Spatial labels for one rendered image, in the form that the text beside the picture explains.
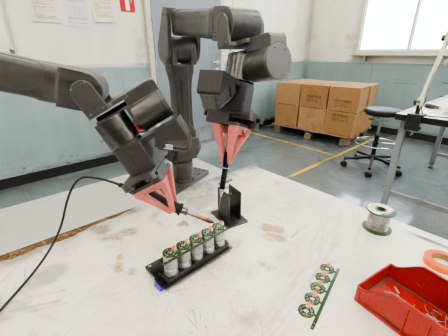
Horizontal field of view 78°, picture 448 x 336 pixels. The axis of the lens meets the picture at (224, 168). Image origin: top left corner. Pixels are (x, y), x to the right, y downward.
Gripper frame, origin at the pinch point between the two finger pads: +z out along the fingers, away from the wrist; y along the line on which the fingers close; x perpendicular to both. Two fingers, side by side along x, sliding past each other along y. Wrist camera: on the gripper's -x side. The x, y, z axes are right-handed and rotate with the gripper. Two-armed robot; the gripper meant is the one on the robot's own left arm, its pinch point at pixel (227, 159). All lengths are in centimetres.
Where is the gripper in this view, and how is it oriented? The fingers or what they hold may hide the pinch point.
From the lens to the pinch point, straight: 53.7
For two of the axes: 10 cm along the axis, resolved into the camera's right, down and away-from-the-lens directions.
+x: 4.5, -0.2, 8.9
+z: -1.5, 9.8, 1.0
